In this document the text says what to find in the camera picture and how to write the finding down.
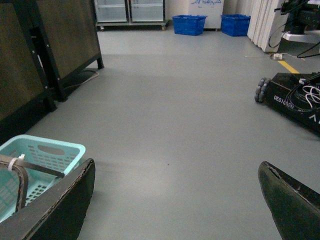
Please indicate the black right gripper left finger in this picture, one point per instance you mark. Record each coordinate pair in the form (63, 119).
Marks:
(58, 213)

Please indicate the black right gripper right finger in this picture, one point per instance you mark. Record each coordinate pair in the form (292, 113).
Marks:
(295, 208)

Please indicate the light blue plastic basket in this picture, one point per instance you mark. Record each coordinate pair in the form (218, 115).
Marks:
(52, 154)

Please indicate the brown basket handle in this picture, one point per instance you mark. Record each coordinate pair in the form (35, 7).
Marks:
(20, 170)

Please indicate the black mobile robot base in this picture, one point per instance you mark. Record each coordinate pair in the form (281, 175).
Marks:
(297, 95)

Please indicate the white zip tie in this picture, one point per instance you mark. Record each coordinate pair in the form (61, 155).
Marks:
(14, 161)

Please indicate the grey omni wheel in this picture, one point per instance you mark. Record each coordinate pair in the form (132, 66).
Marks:
(261, 90)

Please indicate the white power strip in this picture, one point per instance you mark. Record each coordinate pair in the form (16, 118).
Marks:
(277, 56)

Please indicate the dark wooden display shelf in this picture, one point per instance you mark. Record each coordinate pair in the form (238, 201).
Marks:
(43, 44)

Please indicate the white stacked panels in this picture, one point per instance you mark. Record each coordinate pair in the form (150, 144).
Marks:
(267, 24)

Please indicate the black robot stand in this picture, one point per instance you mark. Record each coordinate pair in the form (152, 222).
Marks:
(303, 21)

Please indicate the blue plastic crate right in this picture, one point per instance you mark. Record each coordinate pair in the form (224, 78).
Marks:
(235, 25)

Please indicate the blue plastic crate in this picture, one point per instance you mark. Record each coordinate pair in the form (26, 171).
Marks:
(235, 25)
(190, 25)

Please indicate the glass door refrigerator cabinet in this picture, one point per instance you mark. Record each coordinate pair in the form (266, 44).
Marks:
(118, 13)

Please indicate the blue plastic crate left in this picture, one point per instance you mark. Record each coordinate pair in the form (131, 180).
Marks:
(190, 25)

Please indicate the white chest freezer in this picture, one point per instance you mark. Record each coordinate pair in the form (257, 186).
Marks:
(212, 9)

